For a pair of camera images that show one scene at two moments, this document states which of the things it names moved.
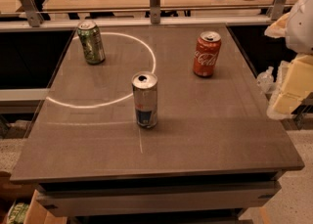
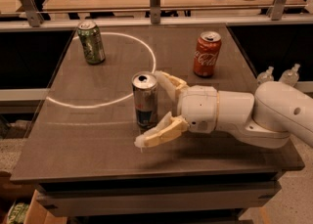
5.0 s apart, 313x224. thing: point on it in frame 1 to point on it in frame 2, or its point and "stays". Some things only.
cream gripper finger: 278,29 to 170,84
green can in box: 18,213 stays
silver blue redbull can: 145,89 stays
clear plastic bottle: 265,80 stays
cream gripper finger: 294,84 to 167,129
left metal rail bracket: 33,16 stays
